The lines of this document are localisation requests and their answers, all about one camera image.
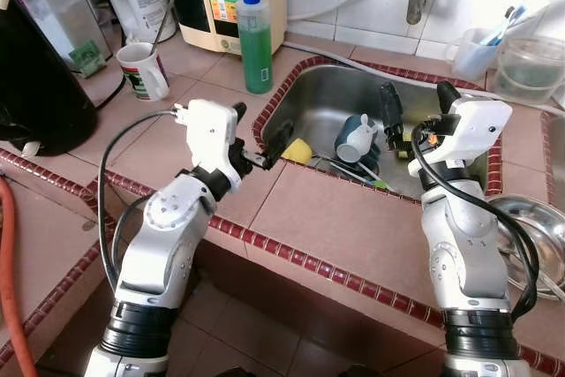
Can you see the blue white bunny mug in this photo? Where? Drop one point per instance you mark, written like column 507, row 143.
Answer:
column 357, row 139

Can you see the round steel basin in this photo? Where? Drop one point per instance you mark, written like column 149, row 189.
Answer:
column 530, row 236

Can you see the small yellow sponge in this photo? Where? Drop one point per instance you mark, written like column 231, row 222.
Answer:
column 297, row 152

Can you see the green liquid bottle blue cap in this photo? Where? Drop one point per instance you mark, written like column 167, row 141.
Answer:
column 256, row 50

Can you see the green blue white toothbrush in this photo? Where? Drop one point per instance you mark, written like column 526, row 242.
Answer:
column 378, row 184

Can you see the stainless steel sink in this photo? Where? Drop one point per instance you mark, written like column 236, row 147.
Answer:
column 327, row 94
column 558, row 165

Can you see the white printed mug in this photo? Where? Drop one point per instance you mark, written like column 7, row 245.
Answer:
column 141, row 72

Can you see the long metal spoon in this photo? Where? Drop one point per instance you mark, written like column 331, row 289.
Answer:
column 543, row 284

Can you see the black kettle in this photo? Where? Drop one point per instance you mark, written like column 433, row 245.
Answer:
column 35, row 86

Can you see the clear lidded plastic container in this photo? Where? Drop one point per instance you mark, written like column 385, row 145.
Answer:
column 53, row 15

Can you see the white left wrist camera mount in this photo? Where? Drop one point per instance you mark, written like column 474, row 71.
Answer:
column 207, row 130

